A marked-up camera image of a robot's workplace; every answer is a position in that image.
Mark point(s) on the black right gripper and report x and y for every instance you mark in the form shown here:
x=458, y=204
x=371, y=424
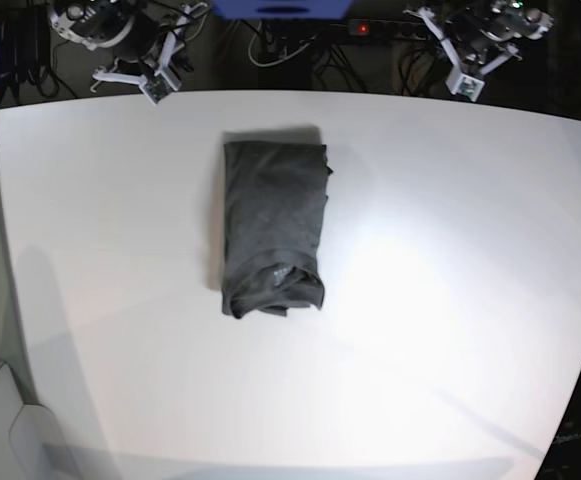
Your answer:
x=135, y=36

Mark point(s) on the blue box overhead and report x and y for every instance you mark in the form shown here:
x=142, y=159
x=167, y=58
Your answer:
x=282, y=9

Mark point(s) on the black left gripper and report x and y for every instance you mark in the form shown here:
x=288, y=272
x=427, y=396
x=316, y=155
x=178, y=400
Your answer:
x=475, y=36

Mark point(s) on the black power strip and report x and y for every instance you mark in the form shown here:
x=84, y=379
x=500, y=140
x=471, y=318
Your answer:
x=387, y=29

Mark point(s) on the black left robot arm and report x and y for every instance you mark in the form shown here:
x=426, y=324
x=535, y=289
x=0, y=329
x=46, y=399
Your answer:
x=518, y=19

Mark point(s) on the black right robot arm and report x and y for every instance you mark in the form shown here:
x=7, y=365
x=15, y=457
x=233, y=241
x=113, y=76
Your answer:
x=91, y=23

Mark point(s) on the dark grey t-shirt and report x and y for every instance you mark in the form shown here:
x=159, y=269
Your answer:
x=274, y=202

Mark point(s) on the grey bin corner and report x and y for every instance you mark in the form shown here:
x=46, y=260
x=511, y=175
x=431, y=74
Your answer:
x=31, y=443

